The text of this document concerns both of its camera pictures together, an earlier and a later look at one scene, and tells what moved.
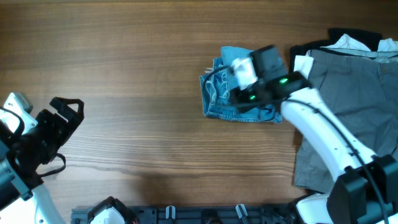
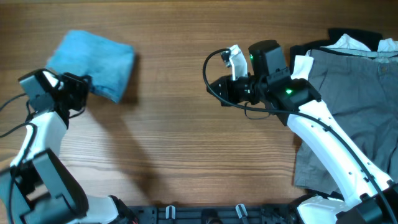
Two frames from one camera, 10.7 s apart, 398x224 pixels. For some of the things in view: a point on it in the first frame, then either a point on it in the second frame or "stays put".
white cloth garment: [303, 63] stays put
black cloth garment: [369, 40] stays put
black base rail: [242, 214] stays put
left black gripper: [64, 131] -> [81, 82]
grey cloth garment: [362, 86] stays put
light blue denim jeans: [217, 87] -> [109, 63]
